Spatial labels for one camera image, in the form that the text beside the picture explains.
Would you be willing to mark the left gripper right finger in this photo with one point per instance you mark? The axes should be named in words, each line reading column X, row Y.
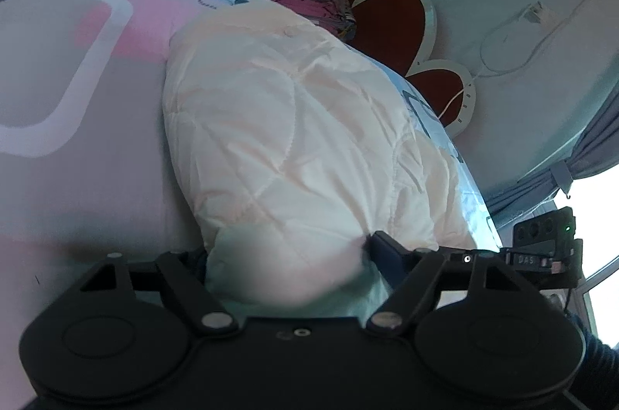
column 412, row 275

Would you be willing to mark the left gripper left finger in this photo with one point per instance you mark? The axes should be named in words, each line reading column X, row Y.
column 182, row 277

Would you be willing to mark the cream quilted puffer jacket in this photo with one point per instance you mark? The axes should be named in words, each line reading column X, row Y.
column 300, row 148

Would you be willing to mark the patterned pink blue bedsheet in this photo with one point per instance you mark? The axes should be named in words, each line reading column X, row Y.
column 87, row 166

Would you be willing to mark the red white scalloped headboard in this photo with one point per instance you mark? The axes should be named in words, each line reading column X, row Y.
column 401, row 34

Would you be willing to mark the white wall socket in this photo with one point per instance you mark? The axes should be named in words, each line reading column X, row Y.
column 536, row 13

